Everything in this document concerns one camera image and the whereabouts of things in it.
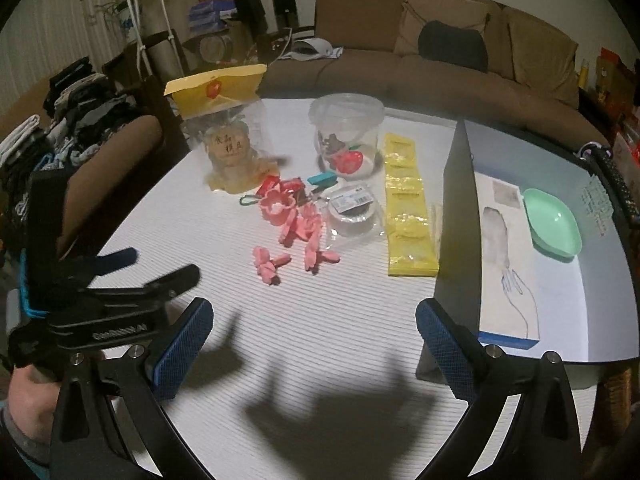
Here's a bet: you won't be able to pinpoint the pile of colourful packages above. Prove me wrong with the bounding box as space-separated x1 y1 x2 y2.
577 47 640 171

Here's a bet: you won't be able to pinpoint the clear bag with yellow header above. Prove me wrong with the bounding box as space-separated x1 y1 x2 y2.
164 64 281 195

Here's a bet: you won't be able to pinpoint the person's left forearm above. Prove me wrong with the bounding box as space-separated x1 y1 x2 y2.
0 405 51 478

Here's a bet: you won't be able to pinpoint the pile of clothing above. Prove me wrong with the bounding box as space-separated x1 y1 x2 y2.
0 57 143 221

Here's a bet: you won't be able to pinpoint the tan sofa cushion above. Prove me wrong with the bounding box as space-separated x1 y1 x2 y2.
500 5 581 108
394 0 503 56

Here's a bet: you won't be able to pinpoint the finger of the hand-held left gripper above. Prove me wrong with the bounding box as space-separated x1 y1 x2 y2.
57 247 140 286
82 263 202 311

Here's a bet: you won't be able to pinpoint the yellow packet strip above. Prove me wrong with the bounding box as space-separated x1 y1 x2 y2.
382 132 440 277

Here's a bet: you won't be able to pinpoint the glass jar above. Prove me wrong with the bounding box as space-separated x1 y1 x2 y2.
197 35 236 63

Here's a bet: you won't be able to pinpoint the black speaker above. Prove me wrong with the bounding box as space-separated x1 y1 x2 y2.
235 0 266 36
270 0 298 28

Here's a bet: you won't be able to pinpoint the pink candies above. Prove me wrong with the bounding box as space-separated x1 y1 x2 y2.
251 187 342 288

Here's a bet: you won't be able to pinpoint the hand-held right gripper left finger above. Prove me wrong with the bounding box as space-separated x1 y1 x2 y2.
49 297 216 480

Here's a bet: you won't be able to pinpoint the red snack packet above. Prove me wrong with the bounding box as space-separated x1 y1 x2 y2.
257 175 306 198

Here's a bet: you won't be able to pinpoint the white garment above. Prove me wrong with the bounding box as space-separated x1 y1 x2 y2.
290 37 343 61

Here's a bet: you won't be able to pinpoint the grey box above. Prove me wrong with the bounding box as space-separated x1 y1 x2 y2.
415 119 626 386

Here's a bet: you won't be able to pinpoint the wooden chair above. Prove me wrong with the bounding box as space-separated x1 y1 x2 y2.
102 30 191 101

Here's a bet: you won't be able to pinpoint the clear plastic bucket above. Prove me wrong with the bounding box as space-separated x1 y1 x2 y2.
307 93 386 179

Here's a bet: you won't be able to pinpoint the brown sofa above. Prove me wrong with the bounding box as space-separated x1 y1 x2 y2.
260 0 611 146

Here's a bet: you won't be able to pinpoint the stack of blue boxes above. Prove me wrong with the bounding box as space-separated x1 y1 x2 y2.
187 0 238 36

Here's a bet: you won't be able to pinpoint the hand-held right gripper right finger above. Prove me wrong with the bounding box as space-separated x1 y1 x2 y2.
416 299 583 480

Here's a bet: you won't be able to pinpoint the brown armchair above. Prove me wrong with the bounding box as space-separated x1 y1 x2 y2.
0 75 166 241

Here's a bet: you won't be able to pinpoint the potted plant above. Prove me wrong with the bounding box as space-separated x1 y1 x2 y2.
77 0 146 43

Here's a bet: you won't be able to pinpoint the black cushion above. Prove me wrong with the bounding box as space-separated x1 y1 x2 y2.
417 20 488 73

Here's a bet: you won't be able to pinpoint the white rope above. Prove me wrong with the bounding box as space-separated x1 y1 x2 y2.
125 0 176 78

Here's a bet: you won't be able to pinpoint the green dish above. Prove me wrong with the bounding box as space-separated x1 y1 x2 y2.
522 187 583 261

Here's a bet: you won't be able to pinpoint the white printed carton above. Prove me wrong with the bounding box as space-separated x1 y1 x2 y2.
472 170 541 351

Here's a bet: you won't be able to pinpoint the person's left hand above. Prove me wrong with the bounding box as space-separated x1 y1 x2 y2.
0 365 63 456

